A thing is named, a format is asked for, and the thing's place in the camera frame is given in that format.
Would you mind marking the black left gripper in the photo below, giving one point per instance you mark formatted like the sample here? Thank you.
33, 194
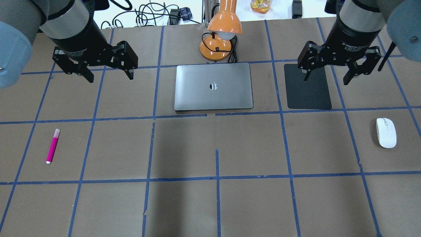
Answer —
79, 39

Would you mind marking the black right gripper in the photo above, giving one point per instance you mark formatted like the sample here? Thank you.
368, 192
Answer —
345, 39

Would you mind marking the pink marker pen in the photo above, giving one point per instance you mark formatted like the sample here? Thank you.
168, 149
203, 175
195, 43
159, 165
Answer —
53, 146

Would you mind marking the white computer mouse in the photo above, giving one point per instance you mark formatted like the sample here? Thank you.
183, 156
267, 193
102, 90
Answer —
386, 132

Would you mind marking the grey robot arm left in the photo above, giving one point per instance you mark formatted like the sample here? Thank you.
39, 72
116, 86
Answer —
70, 25

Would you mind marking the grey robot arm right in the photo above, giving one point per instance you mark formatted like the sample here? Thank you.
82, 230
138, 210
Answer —
397, 21

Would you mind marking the black mousepad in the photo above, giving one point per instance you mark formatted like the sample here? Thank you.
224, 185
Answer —
310, 94

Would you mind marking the black box at top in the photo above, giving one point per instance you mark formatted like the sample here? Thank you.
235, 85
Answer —
297, 9

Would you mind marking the black power adapter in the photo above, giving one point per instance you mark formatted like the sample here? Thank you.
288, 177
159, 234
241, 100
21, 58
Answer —
174, 17

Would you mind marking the orange snack bag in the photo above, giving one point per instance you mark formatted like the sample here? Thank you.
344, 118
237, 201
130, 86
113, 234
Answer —
261, 6

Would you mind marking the checkered blue pouch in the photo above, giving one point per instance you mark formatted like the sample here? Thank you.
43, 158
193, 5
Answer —
185, 13

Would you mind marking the grey closed laptop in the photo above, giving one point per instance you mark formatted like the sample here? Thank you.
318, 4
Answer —
213, 87

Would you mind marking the orange desk lamp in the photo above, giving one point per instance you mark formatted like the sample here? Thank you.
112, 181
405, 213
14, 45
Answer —
223, 27

